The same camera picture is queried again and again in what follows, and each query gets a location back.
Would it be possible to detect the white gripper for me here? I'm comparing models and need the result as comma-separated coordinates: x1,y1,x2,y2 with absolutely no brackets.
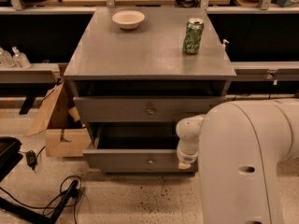
177,140,198,170

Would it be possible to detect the grey drawer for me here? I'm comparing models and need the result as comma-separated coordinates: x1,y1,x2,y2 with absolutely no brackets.
83,122,197,175
74,96,225,122

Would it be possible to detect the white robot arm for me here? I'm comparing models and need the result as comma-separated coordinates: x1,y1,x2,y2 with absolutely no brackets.
176,98,299,224

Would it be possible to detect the grey wooden drawer cabinet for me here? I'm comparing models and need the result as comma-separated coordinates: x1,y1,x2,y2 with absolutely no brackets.
63,7,237,176

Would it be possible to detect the grey top drawer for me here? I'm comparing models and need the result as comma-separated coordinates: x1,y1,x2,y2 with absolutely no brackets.
74,96,225,122

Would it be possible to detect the open cardboard box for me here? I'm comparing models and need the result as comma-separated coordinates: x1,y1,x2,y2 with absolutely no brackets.
27,83,91,158

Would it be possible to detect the small white pump bottle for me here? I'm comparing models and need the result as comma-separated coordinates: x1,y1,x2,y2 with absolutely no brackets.
222,39,229,49

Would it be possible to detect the green soda can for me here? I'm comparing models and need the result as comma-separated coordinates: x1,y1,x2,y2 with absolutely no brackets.
183,18,205,54

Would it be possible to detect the black power adapter left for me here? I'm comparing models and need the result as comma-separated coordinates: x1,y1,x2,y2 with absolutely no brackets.
25,150,37,170

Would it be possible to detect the white paper bowl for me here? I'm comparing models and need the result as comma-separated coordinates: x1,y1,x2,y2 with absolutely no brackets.
112,10,145,30

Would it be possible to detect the black bin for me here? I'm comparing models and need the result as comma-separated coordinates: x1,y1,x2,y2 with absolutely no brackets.
0,136,22,182

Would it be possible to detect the black stand base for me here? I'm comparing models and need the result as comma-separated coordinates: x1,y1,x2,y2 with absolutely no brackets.
0,180,82,224

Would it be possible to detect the clear sanitizer bottle right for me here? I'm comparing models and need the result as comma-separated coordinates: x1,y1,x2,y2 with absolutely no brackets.
12,47,31,69

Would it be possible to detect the clear sanitizer bottle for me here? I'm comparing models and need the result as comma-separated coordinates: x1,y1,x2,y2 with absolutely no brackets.
12,47,31,69
0,48,15,67

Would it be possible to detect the clear sanitizer bottle left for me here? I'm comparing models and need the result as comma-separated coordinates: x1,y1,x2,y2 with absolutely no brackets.
0,48,15,67

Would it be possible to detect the black floor cable left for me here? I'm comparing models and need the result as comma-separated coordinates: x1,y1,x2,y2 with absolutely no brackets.
0,175,84,224

